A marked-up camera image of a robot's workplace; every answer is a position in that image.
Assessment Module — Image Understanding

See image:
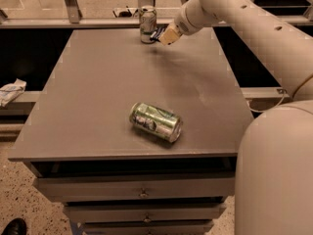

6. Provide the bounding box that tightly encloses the green soda can lying down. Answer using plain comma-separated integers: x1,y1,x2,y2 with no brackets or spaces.
129,103,183,143

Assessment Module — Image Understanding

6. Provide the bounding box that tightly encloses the top grey drawer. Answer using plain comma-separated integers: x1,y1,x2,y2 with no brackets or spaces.
33,172,235,203

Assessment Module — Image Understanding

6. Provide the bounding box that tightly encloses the grey drawer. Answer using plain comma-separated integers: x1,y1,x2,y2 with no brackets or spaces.
33,172,235,203
64,203,226,223
83,220,213,235

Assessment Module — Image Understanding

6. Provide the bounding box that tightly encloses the dark blue rxbar wrapper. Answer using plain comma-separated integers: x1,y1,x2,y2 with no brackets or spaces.
150,27,165,41

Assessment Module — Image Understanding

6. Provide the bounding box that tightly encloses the middle grey drawer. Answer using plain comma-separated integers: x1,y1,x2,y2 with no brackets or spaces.
64,203,226,223

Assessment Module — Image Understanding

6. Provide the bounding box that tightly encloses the upright white green soda can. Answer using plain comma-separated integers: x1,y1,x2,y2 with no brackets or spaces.
139,5,157,44

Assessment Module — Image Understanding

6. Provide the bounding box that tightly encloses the bottom grey drawer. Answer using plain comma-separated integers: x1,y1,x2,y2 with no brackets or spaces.
83,220,213,235

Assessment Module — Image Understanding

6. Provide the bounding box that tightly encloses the white crumpled packet on ledge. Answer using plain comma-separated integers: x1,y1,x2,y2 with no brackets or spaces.
0,79,26,107

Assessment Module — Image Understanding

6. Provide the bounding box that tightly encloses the white cable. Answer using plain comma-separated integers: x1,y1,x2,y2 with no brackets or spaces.
248,88,291,114

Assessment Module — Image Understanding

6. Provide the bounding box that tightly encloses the dark object behind can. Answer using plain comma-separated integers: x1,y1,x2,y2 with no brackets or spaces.
112,8,138,18

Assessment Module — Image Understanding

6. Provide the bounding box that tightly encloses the grey drawer cabinet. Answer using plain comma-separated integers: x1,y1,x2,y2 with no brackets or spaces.
9,28,252,235

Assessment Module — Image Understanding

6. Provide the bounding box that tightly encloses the black shoe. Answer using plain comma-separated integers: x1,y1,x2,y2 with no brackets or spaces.
1,218,27,235

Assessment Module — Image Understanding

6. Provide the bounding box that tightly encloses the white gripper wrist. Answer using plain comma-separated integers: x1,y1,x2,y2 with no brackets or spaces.
158,0,219,45

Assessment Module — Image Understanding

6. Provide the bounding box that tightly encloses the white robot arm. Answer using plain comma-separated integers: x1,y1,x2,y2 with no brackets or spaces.
160,0,313,235

